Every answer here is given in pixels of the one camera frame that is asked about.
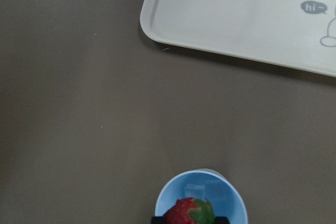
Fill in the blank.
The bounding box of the light blue cup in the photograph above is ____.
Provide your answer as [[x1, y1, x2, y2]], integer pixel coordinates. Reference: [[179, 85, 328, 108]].
[[154, 168, 248, 223]]

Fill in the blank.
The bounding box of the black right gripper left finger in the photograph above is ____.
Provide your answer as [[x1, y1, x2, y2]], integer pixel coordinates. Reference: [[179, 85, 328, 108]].
[[151, 216, 164, 224]]

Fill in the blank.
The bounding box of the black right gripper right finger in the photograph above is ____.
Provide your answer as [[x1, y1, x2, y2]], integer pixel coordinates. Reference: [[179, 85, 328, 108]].
[[214, 216, 228, 224]]

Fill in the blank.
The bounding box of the red strawberry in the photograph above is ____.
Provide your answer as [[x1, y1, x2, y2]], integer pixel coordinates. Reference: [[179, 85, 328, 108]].
[[163, 197, 215, 224]]

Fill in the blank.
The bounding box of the cream rabbit tray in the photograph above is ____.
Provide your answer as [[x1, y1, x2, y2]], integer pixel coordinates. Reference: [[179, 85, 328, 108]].
[[140, 0, 335, 76]]

